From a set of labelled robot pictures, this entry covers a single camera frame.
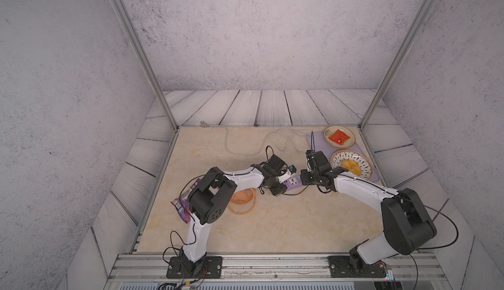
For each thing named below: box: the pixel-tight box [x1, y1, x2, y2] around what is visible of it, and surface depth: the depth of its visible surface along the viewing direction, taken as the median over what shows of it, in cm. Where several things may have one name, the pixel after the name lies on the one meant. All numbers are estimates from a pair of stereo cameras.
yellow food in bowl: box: [341, 158, 362, 176], surface depth 100 cm
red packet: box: [328, 128, 351, 145], surface depth 114 cm
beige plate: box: [323, 125, 356, 149], surface depth 114 cm
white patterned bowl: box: [330, 149, 375, 181], surface depth 104 cm
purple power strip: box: [283, 174, 304, 191], surface depth 95 cm
